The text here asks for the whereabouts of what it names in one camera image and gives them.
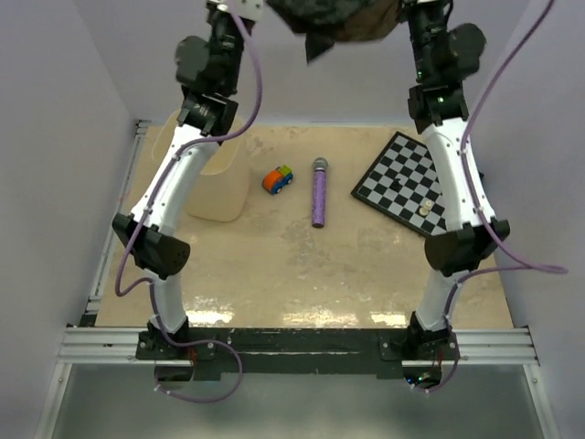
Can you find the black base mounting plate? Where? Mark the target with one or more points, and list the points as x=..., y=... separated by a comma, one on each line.
x=203, y=353

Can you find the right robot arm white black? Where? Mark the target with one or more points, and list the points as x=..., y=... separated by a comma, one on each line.
x=444, y=58

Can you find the white chess piece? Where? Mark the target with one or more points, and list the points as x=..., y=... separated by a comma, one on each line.
x=426, y=207

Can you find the colourful toy car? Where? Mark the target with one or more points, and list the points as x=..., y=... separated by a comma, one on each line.
x=277, y=179

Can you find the black white chessboard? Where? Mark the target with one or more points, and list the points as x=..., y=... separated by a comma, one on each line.
x=410, y=161

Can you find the purple glitter microphone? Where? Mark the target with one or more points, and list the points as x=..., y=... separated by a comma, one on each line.
x=320, y=166

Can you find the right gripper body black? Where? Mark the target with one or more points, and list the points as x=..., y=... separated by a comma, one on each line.
x=426, y=24

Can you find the black trash bag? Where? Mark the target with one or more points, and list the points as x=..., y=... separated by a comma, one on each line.
x=326, y=23

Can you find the beige plastic trash bin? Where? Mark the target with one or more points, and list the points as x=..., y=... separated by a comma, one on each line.
x=223, y=183

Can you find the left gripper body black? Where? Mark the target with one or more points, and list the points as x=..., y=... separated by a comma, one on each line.
x=226, y=37

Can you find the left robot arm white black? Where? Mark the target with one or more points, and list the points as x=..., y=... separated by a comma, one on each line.
x=208, y=72

